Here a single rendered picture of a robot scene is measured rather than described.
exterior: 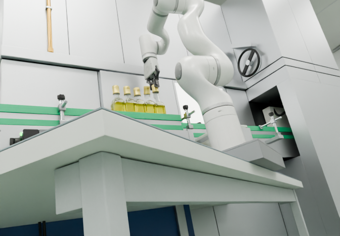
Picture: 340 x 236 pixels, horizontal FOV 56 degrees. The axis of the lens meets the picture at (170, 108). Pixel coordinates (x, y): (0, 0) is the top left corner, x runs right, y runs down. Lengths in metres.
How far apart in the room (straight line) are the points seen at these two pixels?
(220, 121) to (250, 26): 1.51
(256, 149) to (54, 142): 0.61
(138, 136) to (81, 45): 1.47
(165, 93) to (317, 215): 1.13
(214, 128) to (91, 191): 0.74
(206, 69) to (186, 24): 0.24
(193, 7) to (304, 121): 1.07
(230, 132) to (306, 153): 1.08
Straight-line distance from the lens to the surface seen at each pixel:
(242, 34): 2.56
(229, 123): 1.09
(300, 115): 2.13
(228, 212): 1.94
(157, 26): 1.69
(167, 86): 1.93
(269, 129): 2.12
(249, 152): 0.90
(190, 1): 1.45
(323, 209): 2.10
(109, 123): 0.37
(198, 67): 1.15
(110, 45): 1.93
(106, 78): 1.76
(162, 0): 1.41
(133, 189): 0.45
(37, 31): 1.83
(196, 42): 1.28
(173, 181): 0.56
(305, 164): 2.12
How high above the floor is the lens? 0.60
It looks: 22 degrees up
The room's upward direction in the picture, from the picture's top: 11 degrees counter-clockwise
